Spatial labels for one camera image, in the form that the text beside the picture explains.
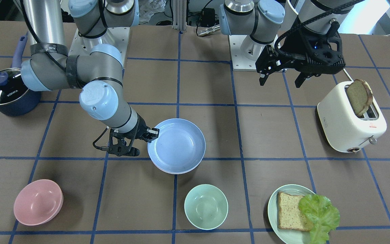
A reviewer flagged green bowl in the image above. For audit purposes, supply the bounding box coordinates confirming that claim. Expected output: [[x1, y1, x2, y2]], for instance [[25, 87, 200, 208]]
[[184, 184, 229, 230]]

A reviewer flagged aluminium frame post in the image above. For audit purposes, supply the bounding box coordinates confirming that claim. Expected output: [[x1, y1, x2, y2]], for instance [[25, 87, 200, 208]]
[[169, 0, 188, 32]]

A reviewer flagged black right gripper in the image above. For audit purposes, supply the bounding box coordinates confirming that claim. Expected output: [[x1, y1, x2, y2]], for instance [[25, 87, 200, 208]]
[[107, 114, 160, 157]]

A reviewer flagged pink bowl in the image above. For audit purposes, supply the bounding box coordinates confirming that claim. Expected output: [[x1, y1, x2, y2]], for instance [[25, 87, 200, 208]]
[[13, 179, 64, 226]]

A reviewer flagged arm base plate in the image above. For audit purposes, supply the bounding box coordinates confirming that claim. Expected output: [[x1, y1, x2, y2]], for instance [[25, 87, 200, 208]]
[[69, 27, 130, 67], [229, 35, 266, 72]]

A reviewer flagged bread slice on plate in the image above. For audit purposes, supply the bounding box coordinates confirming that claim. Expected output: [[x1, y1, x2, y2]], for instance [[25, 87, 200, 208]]
[[277, 192, 314, 232]]

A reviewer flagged glass pot lid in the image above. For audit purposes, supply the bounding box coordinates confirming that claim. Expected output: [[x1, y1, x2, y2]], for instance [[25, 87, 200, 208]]
[[0, 68, 28, 105]]

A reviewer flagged lettuce leaf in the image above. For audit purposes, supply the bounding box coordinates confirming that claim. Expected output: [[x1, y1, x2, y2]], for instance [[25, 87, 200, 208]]
[[298, 194, 340, 244]]

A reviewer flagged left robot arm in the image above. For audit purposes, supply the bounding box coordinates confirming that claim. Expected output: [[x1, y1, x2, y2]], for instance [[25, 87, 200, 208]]
[[219, 0, 359, 88]]

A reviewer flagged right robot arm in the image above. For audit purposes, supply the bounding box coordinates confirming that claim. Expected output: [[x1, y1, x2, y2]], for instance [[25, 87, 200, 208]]
[[20, 0, 159, 157]]

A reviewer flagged blue plate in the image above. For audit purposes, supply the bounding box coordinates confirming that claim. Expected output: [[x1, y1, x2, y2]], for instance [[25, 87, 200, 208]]
[[147, 118, 207, 174]]

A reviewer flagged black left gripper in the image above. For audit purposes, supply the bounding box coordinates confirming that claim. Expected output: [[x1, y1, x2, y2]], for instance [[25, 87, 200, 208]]
[[255, 20, 346, 88]]

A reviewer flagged dark blue pot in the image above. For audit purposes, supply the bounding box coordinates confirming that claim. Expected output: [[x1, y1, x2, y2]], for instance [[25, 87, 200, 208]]
[[0, 35, 41, 116]]

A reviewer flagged white toaster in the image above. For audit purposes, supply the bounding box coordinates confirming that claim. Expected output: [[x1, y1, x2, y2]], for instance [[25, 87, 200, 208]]
[[316, 81, 387, 153]]

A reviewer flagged green plate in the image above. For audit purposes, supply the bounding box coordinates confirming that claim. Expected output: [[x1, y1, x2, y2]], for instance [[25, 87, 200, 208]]
[[266, 184, 314, 244]]

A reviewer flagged bread slice in toaster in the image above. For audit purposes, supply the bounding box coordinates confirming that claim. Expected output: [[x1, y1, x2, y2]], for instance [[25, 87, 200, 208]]
[[345, 79, 373, 118]]

